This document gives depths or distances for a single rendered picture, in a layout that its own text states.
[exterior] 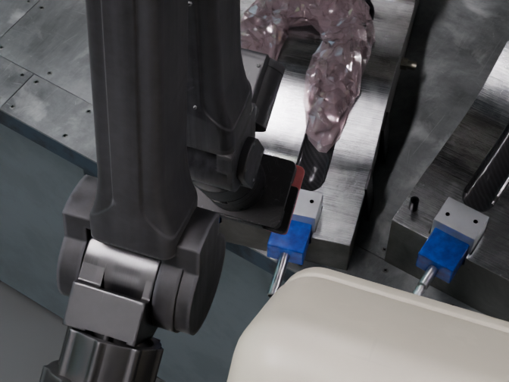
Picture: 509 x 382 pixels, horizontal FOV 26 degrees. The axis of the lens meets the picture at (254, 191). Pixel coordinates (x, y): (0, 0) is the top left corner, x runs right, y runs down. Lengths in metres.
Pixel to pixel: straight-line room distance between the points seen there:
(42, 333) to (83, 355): 1.44
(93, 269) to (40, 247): 1.14
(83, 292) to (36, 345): 1.42
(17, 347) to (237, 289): 0.74
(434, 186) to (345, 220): 0.11
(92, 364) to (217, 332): 0.97
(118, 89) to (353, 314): 0.19
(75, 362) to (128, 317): 0.05
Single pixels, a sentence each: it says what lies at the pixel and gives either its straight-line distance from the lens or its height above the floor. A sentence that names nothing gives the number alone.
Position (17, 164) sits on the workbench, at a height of 0.57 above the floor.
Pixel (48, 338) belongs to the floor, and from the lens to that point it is 2.20.
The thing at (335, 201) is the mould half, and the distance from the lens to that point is 1.29.
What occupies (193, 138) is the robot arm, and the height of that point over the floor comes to 1.26.
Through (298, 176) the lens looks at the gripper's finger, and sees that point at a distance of 1.06.
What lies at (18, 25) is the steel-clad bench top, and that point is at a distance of 1.58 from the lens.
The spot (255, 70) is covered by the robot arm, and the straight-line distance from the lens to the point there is 0.93.
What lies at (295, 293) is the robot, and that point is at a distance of 0.66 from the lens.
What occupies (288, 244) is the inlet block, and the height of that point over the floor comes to 0.87.
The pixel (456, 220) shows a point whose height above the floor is 0.92.
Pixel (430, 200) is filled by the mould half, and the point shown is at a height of 0.89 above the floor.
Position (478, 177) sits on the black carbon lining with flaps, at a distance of 1.30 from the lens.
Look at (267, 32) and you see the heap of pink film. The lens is 1.39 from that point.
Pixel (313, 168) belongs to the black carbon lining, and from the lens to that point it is 1.33.
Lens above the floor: 1.92
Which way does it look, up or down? 55 degrees down
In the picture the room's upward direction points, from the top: straight up
